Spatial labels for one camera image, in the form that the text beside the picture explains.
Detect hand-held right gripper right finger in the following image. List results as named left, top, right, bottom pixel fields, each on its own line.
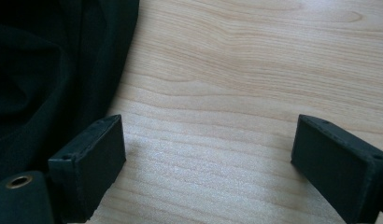
left=291, top=114, right=383, bottom=224

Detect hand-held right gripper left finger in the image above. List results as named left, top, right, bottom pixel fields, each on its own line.
left=48, top=114, right=127, bottom=224

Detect black pants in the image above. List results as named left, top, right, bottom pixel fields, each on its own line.
left=0, top=0, right=141, bottom=188

